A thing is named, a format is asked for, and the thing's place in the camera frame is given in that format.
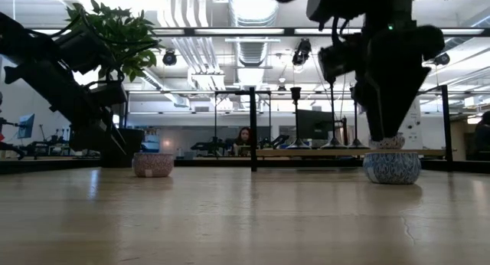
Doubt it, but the pink patterned candle tin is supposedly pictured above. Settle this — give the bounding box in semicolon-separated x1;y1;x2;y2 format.
131;152;175;178

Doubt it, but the black overhead light bar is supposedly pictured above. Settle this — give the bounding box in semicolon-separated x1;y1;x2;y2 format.
22;26;490;38

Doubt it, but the black monitor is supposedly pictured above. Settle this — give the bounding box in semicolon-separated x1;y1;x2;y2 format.
297;109;335;140

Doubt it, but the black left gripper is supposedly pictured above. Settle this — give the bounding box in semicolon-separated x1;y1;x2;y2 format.
22;54;128;156

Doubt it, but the blue storage crate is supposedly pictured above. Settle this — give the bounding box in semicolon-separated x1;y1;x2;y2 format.
142;133;161;154

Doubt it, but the black ceiling spotlight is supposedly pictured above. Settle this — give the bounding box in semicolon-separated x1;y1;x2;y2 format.
433;52;452;67
162;49;178;67
291;38;312;67

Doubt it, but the person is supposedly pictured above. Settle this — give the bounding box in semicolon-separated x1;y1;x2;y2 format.
232;126;252;157
473;110;490;162

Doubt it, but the green potted plant black pot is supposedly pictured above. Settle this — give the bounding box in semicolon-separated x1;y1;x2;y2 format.
65;0;164;168

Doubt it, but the white panel board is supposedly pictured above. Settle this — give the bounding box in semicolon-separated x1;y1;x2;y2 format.
401;98;424;150

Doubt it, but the small blue screen monitor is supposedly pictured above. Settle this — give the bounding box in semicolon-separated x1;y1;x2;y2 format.
17;113;36;140

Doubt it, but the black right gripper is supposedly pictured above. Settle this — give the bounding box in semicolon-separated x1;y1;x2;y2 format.
363;25;445;140

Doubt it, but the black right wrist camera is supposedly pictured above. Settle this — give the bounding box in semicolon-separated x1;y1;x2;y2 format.
317;32;367;85

